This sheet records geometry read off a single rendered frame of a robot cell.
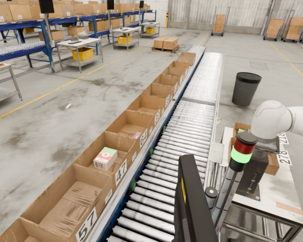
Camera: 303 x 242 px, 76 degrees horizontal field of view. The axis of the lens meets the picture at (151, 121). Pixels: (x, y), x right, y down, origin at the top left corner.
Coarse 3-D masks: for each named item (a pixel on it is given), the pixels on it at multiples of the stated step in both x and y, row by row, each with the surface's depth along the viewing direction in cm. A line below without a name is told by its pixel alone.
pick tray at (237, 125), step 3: (237, 123) 212; (240, 123) 211; (234, 126) 211; (237, 126) 214; (240, 126) 212; (243, 126) 211; (246, 126) 210; (249, 126) 209; (234, 129) 204; (237, 129) 215; (243, 129) 213; (234, 132) 199; (234, 135) 194
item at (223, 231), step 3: (222, 225) 89; (225, 225) 89; (222, 228) 88; (225, 228) 88; (222, 231) 87; (225, 231) 87; (222, 234) 85; (225, 234) 85; (222, 237) 85; (225, 237) 85; (222, 240) 84; (225, 240) 84
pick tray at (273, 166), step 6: (234, 138) 188; (228, 150) 183; (228, 156) 174; (270, 156) 180; (276, 156) 168; (228, 162) 171; (270, 162) 173; (276, 162) 164; (270, 168) 159; (276, 168) 157; (270, 174) 162
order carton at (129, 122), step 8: (128, 112) 187; (136, 112) 184; (120, 120) 181; (128, 120) 192; (136, 120) 189; (144, 120) 186; (152, 120) 180; (112, 128) 168; (120, 128) 184; (128, 128) 188; (136, 128) 188; (144, 128) 160; (152, 128) 186; (128, 136) 150
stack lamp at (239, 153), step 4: (236, 140) 52; (236, 144) 52; (240, 144) 51; (236, 148) 52; (240, 148) 51; (244, 148) 51; (248, 148) 50; (252, 148) 51; (232, 152) 54; (236, 152) 53; (240, 152) 52; (244, 152) 51; (248, 152) 51; (232, 156) 54; (236, 156) 53; (240, 156) 52; (244, 156) 52; (248, 156) 52; (236, 160) 53; (240, 160) 53; (244, 160) 53; (248, 160) 53
